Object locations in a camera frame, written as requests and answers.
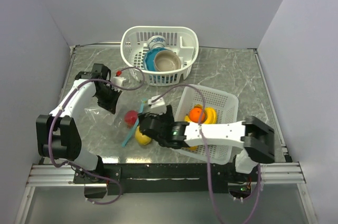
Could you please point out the white rectangular mesh basket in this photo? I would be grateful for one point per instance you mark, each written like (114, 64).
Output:
(221, 108)

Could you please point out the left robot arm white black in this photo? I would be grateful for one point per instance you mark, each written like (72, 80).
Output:
(57, 133)

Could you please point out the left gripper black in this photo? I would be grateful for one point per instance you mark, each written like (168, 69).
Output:
(111, 106)

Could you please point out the teal plate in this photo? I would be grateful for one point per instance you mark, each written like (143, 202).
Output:
(149, 58)

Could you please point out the beige bowl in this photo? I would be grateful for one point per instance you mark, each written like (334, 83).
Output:
(167, 61)

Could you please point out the yellow orange fake mango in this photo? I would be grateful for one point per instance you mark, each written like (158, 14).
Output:
(141, 138)

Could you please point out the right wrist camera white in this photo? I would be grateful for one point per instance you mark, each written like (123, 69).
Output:
(156, 105)

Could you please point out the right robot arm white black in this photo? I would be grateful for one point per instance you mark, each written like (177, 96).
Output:
(254, 138)

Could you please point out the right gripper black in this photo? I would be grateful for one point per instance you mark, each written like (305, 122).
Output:
(168, 117)

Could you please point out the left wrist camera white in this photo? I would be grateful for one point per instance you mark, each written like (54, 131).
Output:
(118, 80)

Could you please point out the clear zip top bag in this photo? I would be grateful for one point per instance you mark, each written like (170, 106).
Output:
(99, 115)

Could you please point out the orange fake fruit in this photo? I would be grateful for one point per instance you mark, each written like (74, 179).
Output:
(196, 115)

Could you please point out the red fake apple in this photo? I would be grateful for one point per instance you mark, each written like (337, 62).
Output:
(131, 117)

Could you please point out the blue white porcelain cup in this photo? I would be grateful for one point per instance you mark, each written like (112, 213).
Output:
(156, 41)

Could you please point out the white oval dish basket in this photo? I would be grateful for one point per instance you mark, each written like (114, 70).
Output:
(180, 40)

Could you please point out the yellow fake banana piece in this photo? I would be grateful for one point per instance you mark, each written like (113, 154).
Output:
(210, 115)

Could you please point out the yellow fake pepper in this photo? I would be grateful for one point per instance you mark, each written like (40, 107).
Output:
(187, 119)

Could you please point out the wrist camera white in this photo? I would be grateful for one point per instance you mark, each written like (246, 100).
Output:
(156, 105)
(118, 80)

